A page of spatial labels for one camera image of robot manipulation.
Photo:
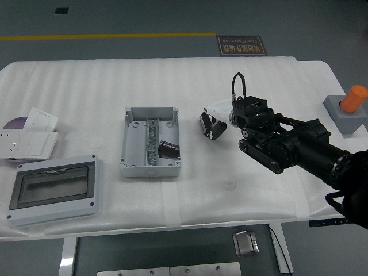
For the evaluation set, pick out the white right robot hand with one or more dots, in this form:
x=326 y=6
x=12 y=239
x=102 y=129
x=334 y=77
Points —
x=221 y=110

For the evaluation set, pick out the black cylindrical battery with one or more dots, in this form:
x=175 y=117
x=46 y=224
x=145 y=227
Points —
x=169 y=149
x=204 y=124

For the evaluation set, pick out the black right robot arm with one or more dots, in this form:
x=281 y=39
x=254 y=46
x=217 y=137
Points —
x=256 y=112

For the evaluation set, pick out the open grey junction box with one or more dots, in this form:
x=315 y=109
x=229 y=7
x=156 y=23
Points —
x=135 y=143

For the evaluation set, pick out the white foam mat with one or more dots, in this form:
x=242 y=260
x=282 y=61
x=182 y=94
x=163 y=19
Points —
x=230 y=86

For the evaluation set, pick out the black floor sign orange text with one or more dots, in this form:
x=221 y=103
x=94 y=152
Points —
x=241 y=46

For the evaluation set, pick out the grey block holder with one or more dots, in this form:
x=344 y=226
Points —
x=345 y=120

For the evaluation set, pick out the orange cylinder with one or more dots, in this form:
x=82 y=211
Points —
x=353 y=99

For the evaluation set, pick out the silver metal pedal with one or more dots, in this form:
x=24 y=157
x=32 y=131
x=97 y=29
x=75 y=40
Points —
x=244 y=244

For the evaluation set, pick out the white table leg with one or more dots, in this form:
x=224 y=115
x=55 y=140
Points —
x=67 y=258
x=283 y=250

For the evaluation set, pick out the black table control panel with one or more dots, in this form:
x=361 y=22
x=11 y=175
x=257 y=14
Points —
x=325 y=222

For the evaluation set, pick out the grey metal plate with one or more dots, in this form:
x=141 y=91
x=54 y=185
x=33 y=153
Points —
x=132 y=272

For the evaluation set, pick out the black square floor hatch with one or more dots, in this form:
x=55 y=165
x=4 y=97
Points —
x=61 y=11

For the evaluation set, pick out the purple disc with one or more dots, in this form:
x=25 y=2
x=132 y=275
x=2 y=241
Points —
x=15 y=123

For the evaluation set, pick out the perforated metal mounting rail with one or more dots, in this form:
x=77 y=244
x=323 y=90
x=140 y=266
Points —
x=152 y=135

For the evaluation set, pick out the white tilted switch panel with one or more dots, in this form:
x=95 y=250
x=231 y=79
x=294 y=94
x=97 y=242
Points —
x=40 y=119

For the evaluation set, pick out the white flat switch panel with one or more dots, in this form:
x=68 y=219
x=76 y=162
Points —
x=37 y=145

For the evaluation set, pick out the grey enclosure with tinted window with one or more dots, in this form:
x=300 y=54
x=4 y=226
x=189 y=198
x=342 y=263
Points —
x=57 y=214

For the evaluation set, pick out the white wall socket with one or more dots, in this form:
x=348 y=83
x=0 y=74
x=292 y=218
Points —
x=8 y=143

